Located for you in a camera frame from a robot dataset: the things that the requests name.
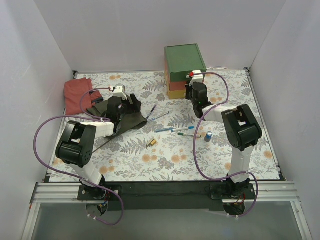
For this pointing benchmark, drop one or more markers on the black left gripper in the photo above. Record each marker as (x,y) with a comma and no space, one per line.
(128,105)

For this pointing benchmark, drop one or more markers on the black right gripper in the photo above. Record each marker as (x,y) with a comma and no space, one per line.
(194,88)

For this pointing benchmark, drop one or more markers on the yellow bottom drawer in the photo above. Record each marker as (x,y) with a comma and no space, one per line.
(177,94)

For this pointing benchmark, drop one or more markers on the green red yellow drawer box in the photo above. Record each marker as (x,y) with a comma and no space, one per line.
(179,61)

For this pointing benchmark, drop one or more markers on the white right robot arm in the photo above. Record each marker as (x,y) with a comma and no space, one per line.
(242,131)

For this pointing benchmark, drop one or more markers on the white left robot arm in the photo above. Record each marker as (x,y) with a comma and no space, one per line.
(76,145)

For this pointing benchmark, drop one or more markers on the dark green cloth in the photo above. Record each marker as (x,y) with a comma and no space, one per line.
(132,121)

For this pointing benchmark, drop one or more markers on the purple pen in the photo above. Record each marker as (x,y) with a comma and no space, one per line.
(151,111)

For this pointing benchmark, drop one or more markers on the blue long nib marker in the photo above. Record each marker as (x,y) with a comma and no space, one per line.
(158,117)

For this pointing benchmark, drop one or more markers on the light blue pen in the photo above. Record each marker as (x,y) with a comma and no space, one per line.
(163,129)

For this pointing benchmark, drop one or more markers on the white marker blue cap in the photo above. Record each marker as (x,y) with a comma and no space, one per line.
(182,129)

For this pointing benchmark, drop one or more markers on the tan eraser block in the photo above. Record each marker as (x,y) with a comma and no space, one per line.
(151,142)

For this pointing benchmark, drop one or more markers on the thin dark stick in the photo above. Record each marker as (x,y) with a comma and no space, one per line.
(101,146)

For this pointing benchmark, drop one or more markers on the white marker green cap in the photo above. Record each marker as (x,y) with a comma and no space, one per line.
(189,135)

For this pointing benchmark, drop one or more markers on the small blue cylinder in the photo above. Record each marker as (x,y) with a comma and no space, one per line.
(208,136)

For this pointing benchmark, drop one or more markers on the red cloth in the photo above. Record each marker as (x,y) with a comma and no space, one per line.
(73,92)

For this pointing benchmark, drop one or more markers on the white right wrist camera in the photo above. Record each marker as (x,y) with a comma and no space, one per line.
(196,76)

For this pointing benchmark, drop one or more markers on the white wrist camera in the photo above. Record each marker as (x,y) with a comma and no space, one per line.
(196,76)
(119,91)

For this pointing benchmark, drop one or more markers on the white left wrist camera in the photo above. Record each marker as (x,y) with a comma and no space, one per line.
(119,91)

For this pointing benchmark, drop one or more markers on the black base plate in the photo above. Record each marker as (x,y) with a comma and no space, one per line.
(166,195)

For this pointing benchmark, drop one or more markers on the aluminium front rail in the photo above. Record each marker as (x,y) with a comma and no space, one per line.
(269,191)

